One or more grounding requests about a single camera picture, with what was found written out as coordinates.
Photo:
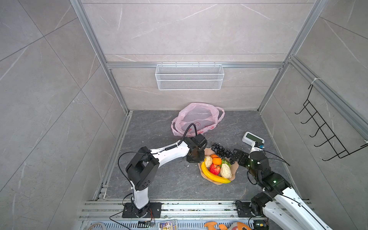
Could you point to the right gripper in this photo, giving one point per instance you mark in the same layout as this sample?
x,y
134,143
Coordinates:
x,y
245,156

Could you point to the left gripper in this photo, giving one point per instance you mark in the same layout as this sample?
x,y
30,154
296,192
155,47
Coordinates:
x,y
193,160

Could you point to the green fake fruit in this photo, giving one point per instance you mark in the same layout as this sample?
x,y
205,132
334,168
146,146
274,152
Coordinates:
x,y
224,161

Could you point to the dark fake grapes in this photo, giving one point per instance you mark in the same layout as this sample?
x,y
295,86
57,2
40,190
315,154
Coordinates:
x,y
222,152

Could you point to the beige fake fruit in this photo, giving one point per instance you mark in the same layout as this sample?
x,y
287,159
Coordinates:
x,y
208,161

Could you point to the beige fake pear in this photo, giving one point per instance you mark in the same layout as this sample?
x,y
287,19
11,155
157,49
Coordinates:
x,y
225,171

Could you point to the pink plastic bag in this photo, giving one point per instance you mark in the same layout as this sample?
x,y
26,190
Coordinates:
x,y
205,117

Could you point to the red fake strawberry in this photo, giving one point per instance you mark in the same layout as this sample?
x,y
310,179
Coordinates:
x,y
215,169

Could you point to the yellow fake banana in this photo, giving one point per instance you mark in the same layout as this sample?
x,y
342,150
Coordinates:
x,y
213,177

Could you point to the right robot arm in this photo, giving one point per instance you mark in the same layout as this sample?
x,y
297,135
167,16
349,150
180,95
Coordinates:
x,y
278,201

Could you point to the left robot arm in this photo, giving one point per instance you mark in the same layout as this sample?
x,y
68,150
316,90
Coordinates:
x,y
144,165

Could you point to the white digital timer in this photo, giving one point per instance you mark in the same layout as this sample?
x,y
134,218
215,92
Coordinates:
x,y
253,140

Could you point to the orange plush toy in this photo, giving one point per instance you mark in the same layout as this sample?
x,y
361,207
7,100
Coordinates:
x,y
212,225

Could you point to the colourful card packet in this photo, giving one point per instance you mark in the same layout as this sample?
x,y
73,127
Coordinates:
x,y
168,225

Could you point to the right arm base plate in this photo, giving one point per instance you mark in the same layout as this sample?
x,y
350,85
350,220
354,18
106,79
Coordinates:
x,y
247,209

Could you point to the white wire mesh basket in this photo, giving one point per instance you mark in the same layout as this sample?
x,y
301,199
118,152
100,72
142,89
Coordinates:
x,y
189,76

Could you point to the black wire hook rack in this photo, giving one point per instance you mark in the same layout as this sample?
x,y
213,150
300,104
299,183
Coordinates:
x,y
323,128

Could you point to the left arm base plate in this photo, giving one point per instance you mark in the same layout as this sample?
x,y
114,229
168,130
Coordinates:
x,y
151,210

